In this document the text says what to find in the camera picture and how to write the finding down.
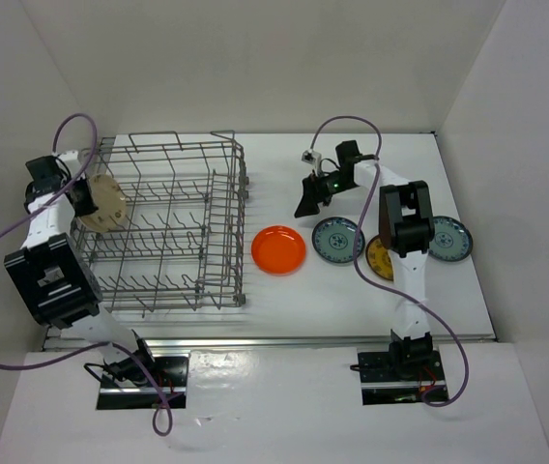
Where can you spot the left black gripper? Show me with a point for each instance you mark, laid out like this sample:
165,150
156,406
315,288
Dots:
88,206

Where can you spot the blue patterned plate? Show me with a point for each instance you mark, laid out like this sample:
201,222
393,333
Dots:
334,239
452,242

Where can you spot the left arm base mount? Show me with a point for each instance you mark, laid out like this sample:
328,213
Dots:
171,376

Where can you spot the grey wire dish rack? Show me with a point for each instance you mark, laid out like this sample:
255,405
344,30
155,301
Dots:
180,245

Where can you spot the yellow patterned plate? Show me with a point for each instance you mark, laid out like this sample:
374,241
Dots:
378,259

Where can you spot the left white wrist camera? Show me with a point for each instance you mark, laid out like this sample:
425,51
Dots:
71,159

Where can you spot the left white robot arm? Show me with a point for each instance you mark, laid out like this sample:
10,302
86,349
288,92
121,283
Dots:
52,278

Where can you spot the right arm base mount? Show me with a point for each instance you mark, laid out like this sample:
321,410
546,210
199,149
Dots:
381,385

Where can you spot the orange plate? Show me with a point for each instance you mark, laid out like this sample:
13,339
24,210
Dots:
278,250

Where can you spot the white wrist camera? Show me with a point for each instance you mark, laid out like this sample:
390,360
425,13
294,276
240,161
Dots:
71,159
314,159

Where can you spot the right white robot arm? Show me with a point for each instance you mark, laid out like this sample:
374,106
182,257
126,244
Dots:
405,228

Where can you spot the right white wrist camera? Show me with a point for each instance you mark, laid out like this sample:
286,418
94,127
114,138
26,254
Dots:
314,159

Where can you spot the cream plate green patch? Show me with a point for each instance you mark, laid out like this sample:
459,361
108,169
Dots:
94,223

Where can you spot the cream plate small motifs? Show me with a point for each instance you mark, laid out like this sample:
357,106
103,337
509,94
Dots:
110,199

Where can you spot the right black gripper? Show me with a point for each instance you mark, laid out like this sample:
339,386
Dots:
312,192

